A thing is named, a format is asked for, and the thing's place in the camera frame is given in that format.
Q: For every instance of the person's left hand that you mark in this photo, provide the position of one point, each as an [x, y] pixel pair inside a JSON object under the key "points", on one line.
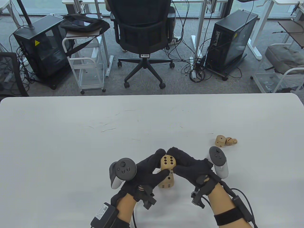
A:
{"points": [[144, 173]]}

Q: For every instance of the white metal rail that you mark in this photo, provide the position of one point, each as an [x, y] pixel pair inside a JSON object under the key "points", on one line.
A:
{"points": [[109, 65]]}

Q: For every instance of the tiny wooden die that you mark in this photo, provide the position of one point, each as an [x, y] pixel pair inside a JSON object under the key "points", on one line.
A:
{"points": [[235, 141]]}

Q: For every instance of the black mesh chair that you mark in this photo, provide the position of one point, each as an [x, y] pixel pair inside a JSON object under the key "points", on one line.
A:
{"points": [[14, 71]]}

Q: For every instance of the black labelled sensor box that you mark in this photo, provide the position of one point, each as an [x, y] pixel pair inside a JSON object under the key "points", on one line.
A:
{"points": [[104, 213], [242, 209]]}

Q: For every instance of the person's right forearm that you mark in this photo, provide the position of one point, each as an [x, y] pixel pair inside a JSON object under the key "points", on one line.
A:
{"points": [[223, 201]]}

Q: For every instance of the black office chair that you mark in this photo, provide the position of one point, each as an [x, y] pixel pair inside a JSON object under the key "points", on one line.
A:
{"points": [[142, 28]]}

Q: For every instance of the grey cushion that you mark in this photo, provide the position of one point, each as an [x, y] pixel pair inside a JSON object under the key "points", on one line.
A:
{"points": [[282, 57]]}

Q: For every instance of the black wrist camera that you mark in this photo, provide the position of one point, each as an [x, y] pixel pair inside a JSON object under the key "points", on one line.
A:
{"points": [[147, 200], [198, 197]]}

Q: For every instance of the brown wooden board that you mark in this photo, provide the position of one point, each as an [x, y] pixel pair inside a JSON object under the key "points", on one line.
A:
{"points": [[78, 34]]}

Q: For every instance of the white metal cart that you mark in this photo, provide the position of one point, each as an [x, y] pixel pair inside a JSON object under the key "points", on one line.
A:
{"points": [[76, 68], [291, 71]]}

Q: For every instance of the black pole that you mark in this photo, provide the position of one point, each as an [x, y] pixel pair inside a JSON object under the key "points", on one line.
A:
{"points": [[23, 11]]}

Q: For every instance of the brown wooden shelf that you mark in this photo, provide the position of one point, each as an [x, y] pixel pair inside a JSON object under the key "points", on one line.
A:
{"points": [[293, 29]]}

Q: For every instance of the small wooden die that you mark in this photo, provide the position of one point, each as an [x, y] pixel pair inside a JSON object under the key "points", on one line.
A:
{"points": [[229, 141]]}

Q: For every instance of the grey tracking controller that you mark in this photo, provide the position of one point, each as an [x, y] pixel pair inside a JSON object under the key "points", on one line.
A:
{"points": [[123, 168], [218, 158]]}

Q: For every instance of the person's left forearm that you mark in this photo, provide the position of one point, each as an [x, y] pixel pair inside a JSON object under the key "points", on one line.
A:
{"points": [[125, 206]]}

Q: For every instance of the black bag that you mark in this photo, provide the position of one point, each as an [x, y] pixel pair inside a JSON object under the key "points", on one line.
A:
{"points": [[80, 23]]}

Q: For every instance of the white power strip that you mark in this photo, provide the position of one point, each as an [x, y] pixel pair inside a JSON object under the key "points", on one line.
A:
{"points": [[193, 74]]}

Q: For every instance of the large wooden die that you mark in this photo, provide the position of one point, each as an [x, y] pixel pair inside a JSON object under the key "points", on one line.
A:
{"points": [[167, 161]]}

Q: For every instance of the black computer tower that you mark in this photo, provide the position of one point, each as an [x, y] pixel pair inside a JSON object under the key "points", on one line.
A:
{"points": [[42, 54], [232, 40]]}

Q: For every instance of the largest wooden die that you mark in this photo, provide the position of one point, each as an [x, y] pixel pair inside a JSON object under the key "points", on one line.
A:
{"points": [[167, 184]]}

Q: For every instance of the medium wooden die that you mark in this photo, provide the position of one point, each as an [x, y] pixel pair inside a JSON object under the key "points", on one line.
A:
{"points": [[220, 140]]}

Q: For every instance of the person's right hand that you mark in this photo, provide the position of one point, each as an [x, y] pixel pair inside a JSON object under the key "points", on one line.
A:
{"points": [[190, 166]]}

